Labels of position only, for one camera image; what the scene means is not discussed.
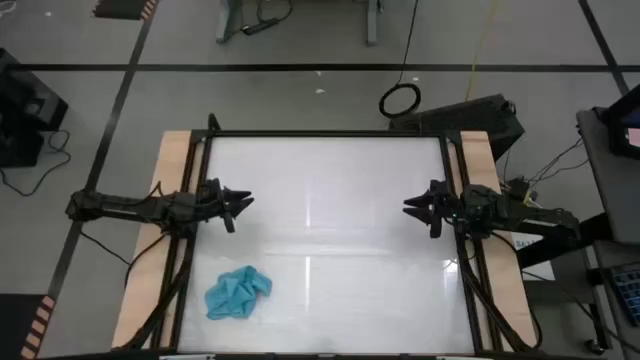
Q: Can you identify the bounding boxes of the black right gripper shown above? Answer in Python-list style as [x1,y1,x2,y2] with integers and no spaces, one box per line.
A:
[402,187,470,240]

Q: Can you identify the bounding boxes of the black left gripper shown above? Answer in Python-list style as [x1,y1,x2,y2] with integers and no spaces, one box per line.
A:
[197,187,255,235]

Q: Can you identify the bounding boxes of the blue towel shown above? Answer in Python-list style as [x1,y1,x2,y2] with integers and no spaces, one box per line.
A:
[204,264,274,321]

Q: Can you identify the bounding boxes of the white paper sheet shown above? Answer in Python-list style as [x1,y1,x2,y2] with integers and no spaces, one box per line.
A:
[512,232,556,282]

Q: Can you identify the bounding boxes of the black cart base bar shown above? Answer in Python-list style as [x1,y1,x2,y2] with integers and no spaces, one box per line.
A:
[517,213,615,270]

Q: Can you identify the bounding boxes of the black power strip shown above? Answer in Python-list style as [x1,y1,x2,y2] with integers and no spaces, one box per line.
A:
[242,17,281,36]

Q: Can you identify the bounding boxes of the grey desk leg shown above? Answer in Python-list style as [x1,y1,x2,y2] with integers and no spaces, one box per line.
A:
[364,0,384,47]
[215,0,244,45]

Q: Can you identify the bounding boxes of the grey cart top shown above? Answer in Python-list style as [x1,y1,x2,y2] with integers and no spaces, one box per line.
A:
[575,107,640,246]

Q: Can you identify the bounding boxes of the black monitor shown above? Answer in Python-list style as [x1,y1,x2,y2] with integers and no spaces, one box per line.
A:
[599,84,640,161]

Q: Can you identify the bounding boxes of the blue compartment tray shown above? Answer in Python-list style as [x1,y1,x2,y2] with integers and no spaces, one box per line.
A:
[607,264,640,329]

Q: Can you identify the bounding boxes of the black orange striped mat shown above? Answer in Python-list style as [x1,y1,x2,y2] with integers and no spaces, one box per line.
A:
[0,293,57,360]
[91,0,160,22]

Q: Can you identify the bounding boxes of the black equipment stack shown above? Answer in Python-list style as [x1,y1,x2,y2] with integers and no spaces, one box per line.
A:
[0,47,70,169]

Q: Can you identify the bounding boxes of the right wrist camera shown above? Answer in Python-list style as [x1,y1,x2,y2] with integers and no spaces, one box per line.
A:
[428,178,452,199]

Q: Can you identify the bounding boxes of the black table frame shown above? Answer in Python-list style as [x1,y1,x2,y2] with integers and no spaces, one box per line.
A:
[149,128,506,354]

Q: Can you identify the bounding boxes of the coiled black cable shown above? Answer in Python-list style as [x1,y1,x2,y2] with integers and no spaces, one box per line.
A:
[378,0,422,120]

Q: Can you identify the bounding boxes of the black cable bundle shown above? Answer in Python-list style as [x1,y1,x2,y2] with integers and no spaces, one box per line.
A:
[457,234,545,354]
[117,232,196,351]

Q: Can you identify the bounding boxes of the thin black wires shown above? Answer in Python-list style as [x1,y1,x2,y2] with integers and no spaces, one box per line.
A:
[502,137,591,189]

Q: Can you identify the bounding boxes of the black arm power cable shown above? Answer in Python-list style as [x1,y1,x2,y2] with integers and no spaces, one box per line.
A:
[78,230,132,267]

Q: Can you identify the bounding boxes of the yellow cable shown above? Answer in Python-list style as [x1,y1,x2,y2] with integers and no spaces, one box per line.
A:
[464,0,501,103]

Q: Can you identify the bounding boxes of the thin black floor cable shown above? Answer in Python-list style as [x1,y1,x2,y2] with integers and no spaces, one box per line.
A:
[0,129,72,198]

